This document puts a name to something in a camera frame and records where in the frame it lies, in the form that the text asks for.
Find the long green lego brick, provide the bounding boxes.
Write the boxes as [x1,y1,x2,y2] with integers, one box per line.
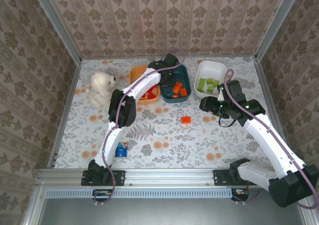
[198,77,207,93]

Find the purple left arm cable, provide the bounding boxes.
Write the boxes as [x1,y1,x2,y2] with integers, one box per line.
[93,47,186,206]

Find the grey slotted cable duct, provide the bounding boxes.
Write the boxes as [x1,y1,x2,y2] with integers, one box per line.
[45,187,233,199]

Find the aluminium side rail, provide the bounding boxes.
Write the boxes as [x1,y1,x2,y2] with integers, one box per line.
[253,57,295,167]
[46,59,82,168]

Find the white teddy bear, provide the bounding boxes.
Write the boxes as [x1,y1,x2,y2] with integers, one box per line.
[85,71,117,109]

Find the blue tissue pack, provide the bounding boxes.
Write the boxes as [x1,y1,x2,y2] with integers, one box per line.
[115,141,129,158]

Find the white plastic bin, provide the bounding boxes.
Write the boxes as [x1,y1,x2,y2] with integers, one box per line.
[193,60,228,100]

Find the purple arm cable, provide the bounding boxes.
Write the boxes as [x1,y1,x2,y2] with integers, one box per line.
[223,69,319,210]
[93,47,186,206]

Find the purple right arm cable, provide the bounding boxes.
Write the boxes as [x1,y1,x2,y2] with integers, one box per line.
[223,69,319,210]

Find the aluminium back rail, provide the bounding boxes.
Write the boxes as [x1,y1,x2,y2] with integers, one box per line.
[81,53,256,60]

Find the aluminium frame post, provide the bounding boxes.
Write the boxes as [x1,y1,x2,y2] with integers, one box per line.
[28,0,83,65]
[254,0,305,62]

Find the thin black cable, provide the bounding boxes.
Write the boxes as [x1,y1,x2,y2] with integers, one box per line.
[218,114,237,128]

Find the teal plastic bin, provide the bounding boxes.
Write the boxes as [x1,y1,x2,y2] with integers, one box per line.
[160,63,192,104]

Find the orange plastic bin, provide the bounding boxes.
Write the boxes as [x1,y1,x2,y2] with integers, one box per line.
[129,65,161,105]

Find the wide aluminium base rail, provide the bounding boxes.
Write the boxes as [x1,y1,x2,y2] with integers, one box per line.
[37,167,309,186]

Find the grey metal panel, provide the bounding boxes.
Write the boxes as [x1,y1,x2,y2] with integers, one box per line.
[22,185,319,225]

